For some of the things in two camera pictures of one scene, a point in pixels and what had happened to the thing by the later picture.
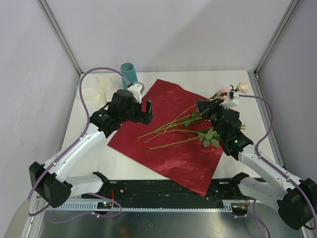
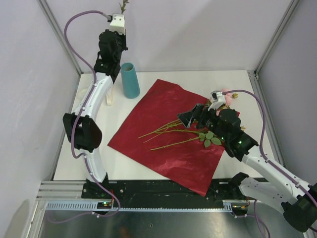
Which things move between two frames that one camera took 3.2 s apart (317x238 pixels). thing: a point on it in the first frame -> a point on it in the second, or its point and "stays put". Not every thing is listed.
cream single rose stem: [242, 87] -> [123, 7]
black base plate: [221, 190] stays put
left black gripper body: [135, 114] -> [121, 41]
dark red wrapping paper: [181, 143] stays put
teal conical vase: [129, 71] stays put
